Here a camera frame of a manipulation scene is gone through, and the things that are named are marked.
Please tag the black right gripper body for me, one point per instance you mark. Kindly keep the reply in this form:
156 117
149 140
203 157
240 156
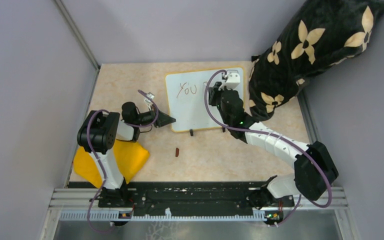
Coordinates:
215 99

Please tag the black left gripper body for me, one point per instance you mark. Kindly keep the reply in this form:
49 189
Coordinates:
144 118

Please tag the yellow-framed whiteboard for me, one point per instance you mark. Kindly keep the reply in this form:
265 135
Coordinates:
185 96

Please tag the red marker cap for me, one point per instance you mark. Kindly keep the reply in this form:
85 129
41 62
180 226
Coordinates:
177 152

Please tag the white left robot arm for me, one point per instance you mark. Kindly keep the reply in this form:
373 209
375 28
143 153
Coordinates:
109 154

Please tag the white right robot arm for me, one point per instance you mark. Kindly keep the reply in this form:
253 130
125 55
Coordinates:
313 168

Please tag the yellow folded cloth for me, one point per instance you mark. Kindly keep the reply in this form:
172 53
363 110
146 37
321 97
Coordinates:
130 157

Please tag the black floral pillow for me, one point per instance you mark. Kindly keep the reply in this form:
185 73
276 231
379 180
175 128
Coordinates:
321 34

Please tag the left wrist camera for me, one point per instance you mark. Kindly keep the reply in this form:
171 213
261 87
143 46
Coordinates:
148 99

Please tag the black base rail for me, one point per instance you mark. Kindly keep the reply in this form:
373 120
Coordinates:
171 202

